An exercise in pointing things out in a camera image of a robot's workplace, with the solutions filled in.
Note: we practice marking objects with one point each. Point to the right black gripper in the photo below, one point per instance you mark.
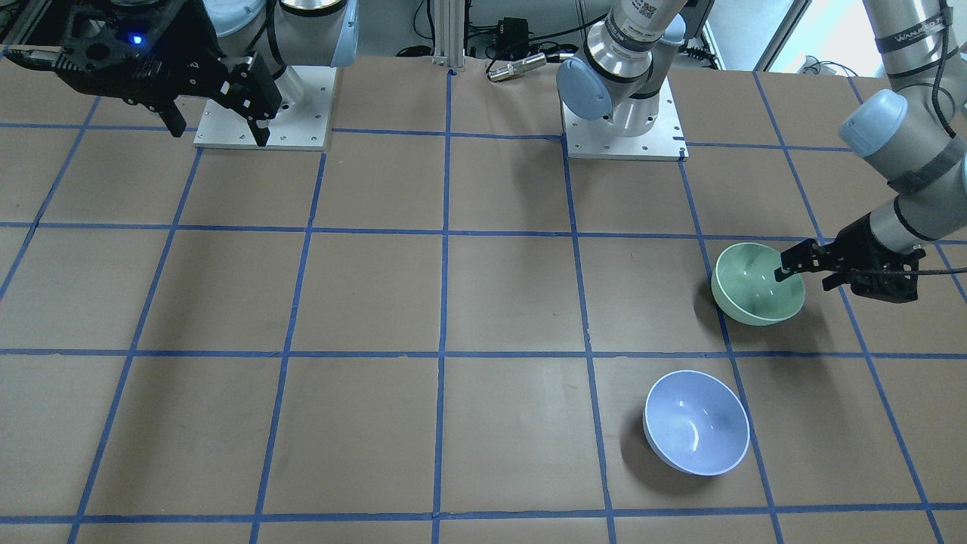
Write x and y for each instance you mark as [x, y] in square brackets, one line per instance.
[190, 47]

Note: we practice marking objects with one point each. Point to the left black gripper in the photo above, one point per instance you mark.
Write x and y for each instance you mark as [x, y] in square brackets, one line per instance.
[857, 248]

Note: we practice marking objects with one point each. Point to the green bowl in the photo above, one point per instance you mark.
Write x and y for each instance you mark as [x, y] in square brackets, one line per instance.
[745, 288]

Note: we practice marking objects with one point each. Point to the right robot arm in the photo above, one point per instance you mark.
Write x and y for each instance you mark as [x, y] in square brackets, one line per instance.
[304, 44]

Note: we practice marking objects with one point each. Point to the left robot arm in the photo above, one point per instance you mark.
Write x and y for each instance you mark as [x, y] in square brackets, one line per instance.
[904, 132]

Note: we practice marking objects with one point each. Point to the blue bowl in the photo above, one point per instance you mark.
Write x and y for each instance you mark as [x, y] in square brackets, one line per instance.
[696, 424]

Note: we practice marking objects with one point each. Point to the silver metal connector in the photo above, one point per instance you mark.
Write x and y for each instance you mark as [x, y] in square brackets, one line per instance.
[517, 68]

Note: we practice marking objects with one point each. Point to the aluminium frame post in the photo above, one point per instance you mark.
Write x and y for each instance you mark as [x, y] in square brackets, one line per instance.
[449, 31]

